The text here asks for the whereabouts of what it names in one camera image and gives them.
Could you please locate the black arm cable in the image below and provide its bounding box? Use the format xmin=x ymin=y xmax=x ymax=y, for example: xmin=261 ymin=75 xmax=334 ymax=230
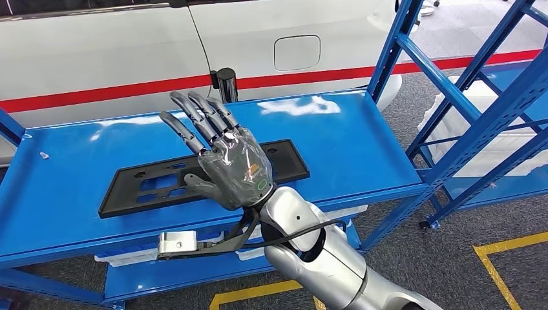
xmin=252 ymin=219 xmax=348 ymax=250

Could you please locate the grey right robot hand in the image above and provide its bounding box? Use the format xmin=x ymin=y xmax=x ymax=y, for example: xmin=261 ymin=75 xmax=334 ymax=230
xmin=158 ymin=90 xmax=275 ymax=212

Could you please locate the black stanchion post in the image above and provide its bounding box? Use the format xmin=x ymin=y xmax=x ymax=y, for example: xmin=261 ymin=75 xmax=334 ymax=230
xmin=209 ymin=67 xmax=239 ymax=105

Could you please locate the white car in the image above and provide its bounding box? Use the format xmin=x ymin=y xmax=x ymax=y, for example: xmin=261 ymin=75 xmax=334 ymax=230
xmin=0 ymin=0 xmax=429 ymax=168

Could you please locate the yellow floor tape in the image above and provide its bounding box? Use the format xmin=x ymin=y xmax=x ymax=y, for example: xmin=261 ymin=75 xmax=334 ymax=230
xmin=472 ymin=231 xmax=548 ymax=310
xmin=209 ymin=280 xmax=328 ymax=310

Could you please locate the blue metal shelf rack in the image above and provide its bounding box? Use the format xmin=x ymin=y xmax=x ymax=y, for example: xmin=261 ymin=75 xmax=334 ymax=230
xmin=0 ymin=0 xmax=548 ymax=310
xmin=404 ymin=0 xmax=548 ymax=230

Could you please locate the black plastic plate frame part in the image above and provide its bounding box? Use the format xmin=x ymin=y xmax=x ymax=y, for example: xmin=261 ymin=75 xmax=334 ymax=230
xmin=98 ymin=139 xmax=311 ymax=220

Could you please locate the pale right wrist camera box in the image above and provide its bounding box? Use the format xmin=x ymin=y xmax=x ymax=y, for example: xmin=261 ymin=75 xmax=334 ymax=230
xmin=157 ymin=231 xmax=198 ymax=258

